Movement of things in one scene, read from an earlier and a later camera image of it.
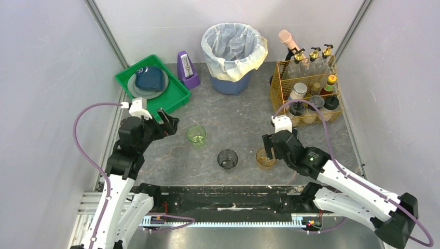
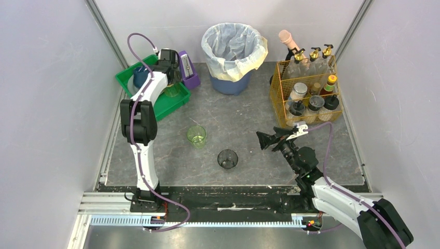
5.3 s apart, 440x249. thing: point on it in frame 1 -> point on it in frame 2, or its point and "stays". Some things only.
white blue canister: (299, 91) stays
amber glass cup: (262, 158) -> (171, 90)
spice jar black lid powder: (296, 110) stays
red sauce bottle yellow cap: (329, 87) stays
